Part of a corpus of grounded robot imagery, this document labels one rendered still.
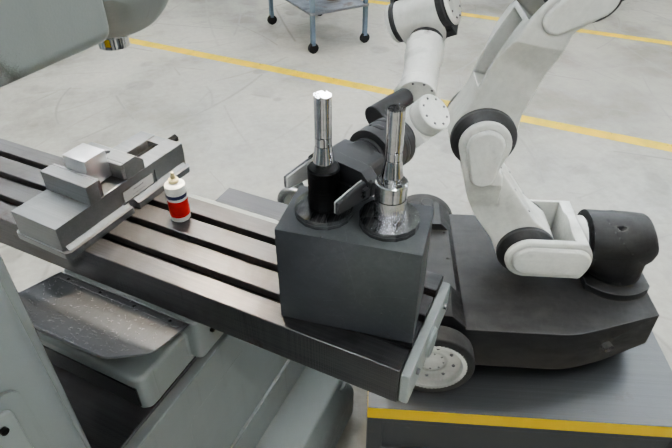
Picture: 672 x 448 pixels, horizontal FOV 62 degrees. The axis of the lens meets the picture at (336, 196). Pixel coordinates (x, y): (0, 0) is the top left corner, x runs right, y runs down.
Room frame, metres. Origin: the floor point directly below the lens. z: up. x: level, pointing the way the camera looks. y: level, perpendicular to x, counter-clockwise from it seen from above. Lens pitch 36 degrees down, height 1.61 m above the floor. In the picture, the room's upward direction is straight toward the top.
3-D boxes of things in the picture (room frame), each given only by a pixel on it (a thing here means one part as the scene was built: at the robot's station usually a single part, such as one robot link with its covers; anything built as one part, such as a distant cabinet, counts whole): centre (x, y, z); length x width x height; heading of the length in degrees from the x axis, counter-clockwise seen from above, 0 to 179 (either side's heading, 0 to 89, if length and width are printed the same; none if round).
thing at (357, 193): (0.64, -0.02, 1.14); 0.06 x 0.02 x 0.03; 140
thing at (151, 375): (0.86, 0.35, 0.76); 0.50 x 0.35 x 0.12; 155
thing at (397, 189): (0.65, -0.08, 1.16); 0.05 x 0.05 x 0.01
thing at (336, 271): (0.66, -0.03, 1.00); 0.22 x 0.12 x 0.20; 75
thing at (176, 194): (0.90, 0.32, 0.96); 0.04 x 0.04 x 0.11
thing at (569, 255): (1.10, -0.53, 0.68); 0.21 x 0.20 x 0.13; 86
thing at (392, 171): (0.65, -0.08, 1.22); 0.03 x 0.03 x 0.11
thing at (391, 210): (0.65, -0.08, 1.13); 0.05 x 0.05 x 0.05
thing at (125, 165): (0.98, 0.47, 0.99); 0.12 x 0.06 x 0.04; 62
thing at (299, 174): (0.71, 0.06, 1.14); 0.06 x 0.02 x 0.03; 140
